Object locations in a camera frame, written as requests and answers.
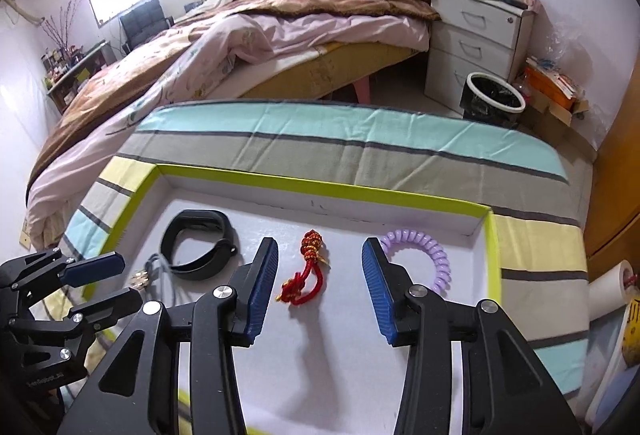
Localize white tray with green rim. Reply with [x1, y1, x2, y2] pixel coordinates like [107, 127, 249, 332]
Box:
[75, 163, 502, 435]

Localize red orange charm bracelet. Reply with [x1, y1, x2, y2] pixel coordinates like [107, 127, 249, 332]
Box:
[130, 254, 173, 291]

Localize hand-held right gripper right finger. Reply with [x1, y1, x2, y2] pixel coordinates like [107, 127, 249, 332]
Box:
[361, 237, 583, 435]

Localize leaning printed board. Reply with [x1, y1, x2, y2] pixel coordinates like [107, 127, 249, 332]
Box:
[582, 300, 640, 423]

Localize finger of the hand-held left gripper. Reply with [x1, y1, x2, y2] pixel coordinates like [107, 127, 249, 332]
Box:
[10, 287, 143, 341]
[0, 248, 126, 291]

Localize dried branches in vase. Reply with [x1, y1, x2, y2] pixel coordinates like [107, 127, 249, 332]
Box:
[40, 0, 82, 53]

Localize pink duvet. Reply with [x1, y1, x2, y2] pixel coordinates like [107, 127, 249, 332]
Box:
[25, 10, 431, 248]

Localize black office chair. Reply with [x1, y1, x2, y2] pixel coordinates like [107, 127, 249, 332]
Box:
[120, 0, 175, 53]

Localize white paper roll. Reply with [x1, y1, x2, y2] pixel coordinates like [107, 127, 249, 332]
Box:
[587, 260, 636, 323]

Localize cardboard box with orange items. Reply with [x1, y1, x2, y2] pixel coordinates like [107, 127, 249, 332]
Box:
[525, 57, 591, 140]

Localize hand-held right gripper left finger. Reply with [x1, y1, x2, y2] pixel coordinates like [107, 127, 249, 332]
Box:
[56, 237, 279, 435]

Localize cluttered desk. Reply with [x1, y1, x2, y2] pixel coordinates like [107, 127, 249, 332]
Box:
[42, 40, 118, 116]

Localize wooden door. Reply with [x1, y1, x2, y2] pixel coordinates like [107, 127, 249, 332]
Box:
[582, 60, 640, 261]

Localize white drawer nightstand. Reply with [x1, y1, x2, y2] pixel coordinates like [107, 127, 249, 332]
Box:
[424, 0, 533, 103]

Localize trash bin with black liner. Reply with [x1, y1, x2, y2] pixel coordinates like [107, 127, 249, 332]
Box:
[460, 71, 527, 128]

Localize brown fuzzy blanket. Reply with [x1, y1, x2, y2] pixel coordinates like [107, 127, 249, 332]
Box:
[27, 0, 442, 188]

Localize purple spiral hair tie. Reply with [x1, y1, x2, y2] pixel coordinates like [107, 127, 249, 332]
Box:
[378, 228, 452, 301]

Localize red knotted cord charm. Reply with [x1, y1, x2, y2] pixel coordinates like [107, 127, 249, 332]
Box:
[276, 229, 331, 307]

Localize black smart band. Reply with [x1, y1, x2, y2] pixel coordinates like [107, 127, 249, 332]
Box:
[160, 210, 240, 282]

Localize wall pipe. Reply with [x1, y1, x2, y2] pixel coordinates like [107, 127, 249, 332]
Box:
[0, 0, 46, 26]

